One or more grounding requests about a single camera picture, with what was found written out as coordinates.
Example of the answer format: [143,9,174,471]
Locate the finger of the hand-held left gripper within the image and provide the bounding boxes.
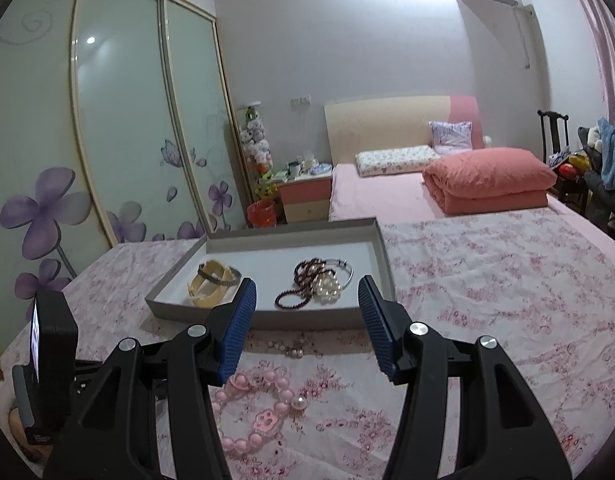
[76,355,108,396]

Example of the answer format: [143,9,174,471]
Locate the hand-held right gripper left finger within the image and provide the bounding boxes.
[42,277,258,480]

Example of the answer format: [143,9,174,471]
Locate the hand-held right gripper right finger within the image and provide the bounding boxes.
[356,275,573,480]

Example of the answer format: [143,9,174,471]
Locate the cream wristwatch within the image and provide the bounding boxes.
[188,259,243,307]

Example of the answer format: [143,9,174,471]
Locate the wide silver bangle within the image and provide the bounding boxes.
[198,265,242,285]

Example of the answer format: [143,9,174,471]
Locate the white pearl necklace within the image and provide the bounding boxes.
[310,269,344,306]

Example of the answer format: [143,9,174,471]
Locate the thin silver bracelet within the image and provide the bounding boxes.
[325,258,355,288]

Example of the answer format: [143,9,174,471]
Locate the grey cardboard tray box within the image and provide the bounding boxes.
[145,216,397,331]

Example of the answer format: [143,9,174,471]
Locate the dark red bead bracelet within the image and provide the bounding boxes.
[275,258,338,311]

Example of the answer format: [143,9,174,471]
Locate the pink bead necklace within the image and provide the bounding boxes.
[210,367,308,458]

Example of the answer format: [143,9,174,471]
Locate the person's left hand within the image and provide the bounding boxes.
[10,407,53,461]

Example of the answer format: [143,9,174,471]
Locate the pink floral bed sheet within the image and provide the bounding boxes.
[0,207,615,480]

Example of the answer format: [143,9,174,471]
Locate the red waste bin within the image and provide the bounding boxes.
[248,199,279,228]

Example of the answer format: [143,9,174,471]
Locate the pink nightstand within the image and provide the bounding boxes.
[276,162,334,224]

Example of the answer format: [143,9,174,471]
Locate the white printed pillow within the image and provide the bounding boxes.
[355,144,441,177]

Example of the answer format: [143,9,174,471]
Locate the folded pink quilt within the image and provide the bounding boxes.
[422,147,558,217]

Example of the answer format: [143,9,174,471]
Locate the column of plush toys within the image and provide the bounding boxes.
[238,102,278,201]

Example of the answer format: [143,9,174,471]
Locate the bed with pink headboard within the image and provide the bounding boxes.
[324,95,588,224]

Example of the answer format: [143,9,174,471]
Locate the small lilac pillow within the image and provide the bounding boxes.
[428,120,474,156]

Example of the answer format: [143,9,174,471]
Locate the flower-print sliding wardrobe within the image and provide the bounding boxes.
[0,0,253,356]

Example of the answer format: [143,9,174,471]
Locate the colourful toys pile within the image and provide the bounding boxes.
[550,152,593,182]

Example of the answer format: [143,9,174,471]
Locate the black padded chair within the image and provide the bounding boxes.
[577,127,615,246]

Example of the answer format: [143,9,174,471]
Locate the dark wooden chair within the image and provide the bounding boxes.
[537,109,585,211]

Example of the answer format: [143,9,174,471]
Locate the blue fleece garment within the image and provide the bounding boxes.
[595,119,615,191]

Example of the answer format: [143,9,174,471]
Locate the white pipe cover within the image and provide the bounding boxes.
[515,2,537,69]

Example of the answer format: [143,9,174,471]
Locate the pink curtain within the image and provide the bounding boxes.
[562,0,615,126]

